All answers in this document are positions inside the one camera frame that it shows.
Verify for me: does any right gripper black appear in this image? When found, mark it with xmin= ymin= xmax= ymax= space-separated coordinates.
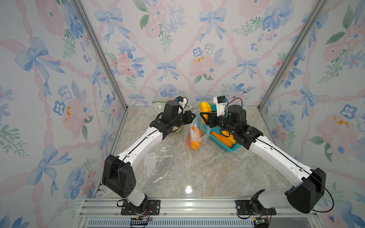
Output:
xmin=201 ymin=109 xmax=237 ymax=135

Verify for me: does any small yellow mango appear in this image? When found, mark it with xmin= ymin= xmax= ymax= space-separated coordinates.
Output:
xmin=200 ymin=102 xmax=212 ymax=125

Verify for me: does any clear plastic bag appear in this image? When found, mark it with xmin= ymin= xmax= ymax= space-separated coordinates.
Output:
xmin=187 ymin=123 xmax=210 ymax=150
xmin=136 ymin=142 xmax=180 ymax=186

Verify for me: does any clear zip-top bag green print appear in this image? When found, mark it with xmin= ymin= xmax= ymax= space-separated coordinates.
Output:
xmin=149 ymin=100 xmax=183 ymax=137

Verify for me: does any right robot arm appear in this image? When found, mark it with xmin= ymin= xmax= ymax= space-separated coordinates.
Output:
xmin=200 ymin=102 xmax=328 ymax=214

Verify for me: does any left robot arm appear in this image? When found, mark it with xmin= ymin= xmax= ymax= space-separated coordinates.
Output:
xmin=102 ymin=97 xmax=196 ymax=212

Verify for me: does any long orange mango front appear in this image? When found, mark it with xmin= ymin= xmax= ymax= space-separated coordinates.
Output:
xmin=212 ymin=132 xmax=233 ymax=148

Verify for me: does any teal plastic basket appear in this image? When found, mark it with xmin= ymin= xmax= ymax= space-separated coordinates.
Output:
xmin=197 ymin=102 xmax=241 ymax=152

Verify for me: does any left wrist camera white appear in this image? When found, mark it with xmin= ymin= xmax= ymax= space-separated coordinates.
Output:
xmin=175 ymin=96 xmax=188 ymax=114

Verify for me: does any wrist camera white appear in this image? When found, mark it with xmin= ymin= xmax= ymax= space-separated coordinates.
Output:
xmin=175 ymin=96 xmax=188 ymax=114
xmin=213 ymin=96 xmax=228 ymax=117

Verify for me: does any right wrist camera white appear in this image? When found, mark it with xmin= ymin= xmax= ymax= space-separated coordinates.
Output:
xmin=213 ymin=96 xmax=228 ymax=117

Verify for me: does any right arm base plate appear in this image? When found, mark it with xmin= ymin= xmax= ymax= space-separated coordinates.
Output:
xmin=235 ymin=199 xmax=277 ymax=216

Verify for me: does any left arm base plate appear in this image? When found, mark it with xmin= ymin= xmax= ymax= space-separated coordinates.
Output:
xmin=117 ymin=199 xmax=161 ymax=216

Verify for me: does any aluminium frame rail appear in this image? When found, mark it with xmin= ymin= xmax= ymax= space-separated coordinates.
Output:
xmin=75 ymin=198 xmax=324 ymax=228

